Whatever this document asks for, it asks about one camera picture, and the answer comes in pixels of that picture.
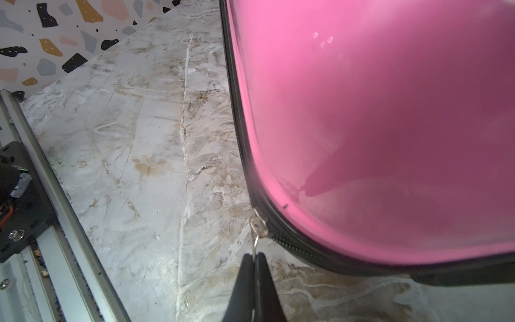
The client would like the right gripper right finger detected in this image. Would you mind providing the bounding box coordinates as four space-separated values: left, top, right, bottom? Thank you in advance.
253 252 287 322

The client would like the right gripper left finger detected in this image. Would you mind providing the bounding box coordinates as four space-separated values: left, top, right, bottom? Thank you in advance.
222 254 255 322

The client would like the silver zipper pull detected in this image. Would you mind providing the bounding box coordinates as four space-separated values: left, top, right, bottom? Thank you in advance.
249 208 269 260

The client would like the pink hard-shell suitcase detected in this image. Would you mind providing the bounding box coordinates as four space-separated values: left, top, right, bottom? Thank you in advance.
220 1 514 287

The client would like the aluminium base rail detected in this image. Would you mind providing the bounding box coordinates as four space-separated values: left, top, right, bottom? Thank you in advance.
1 90 129 321

